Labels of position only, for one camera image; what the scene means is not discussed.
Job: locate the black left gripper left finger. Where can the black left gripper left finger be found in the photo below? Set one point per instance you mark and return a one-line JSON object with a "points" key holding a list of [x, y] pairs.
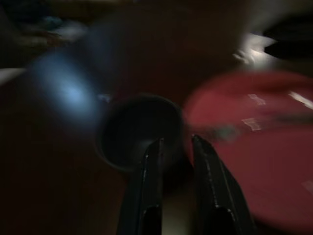
{"points": [[143, 195]]}

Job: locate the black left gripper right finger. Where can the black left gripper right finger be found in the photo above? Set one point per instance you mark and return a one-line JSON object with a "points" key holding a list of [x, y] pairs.
{"points": [[220, 195]]}

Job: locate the dark round bowl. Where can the dark round bowl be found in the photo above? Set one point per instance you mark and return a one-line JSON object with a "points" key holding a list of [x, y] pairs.
{"points": [[127, 127]]}

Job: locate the red fabric item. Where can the red fabric item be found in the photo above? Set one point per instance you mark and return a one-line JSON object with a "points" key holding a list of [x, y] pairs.
{"points": [[264, 151]]}

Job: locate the blue round object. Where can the blue round object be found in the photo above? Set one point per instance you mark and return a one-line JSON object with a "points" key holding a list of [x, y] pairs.
{"points": [[66, 88]]}

